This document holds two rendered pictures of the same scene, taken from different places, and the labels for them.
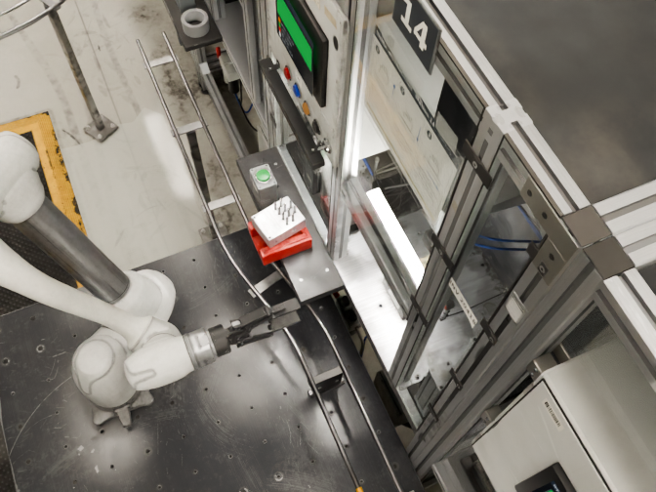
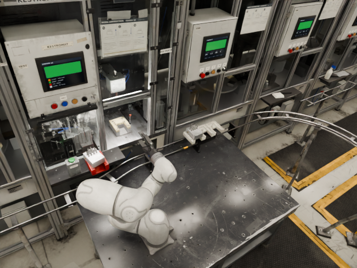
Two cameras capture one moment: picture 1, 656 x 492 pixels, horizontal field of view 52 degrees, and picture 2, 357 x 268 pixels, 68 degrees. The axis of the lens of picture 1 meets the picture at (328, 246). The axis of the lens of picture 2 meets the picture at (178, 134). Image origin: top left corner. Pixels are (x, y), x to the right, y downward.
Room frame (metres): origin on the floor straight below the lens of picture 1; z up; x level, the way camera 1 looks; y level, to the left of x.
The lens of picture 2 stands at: (0.64, 1.51, 2.41)
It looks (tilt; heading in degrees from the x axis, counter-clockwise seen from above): 41 degrees down; 260
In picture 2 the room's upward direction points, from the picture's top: 7 degrees clockwise
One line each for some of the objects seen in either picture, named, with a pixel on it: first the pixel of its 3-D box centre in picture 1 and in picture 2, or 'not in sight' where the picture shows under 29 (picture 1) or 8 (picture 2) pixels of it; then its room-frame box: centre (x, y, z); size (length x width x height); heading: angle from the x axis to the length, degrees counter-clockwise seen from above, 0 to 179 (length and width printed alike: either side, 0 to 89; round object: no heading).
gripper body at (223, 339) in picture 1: (229, 336); (152, 152); (0.57, 0.23, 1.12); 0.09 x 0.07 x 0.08; 117
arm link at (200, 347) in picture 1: (200, 348); (158, 159); (0.53, 0.29, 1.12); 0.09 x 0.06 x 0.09; 27
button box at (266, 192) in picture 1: (266, 185); (73, 165); (1.11, 0.20, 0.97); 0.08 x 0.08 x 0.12; 27
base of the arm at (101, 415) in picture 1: (116, 390); (159, 234); (0.52, 0.60, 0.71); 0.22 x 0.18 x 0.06; 27
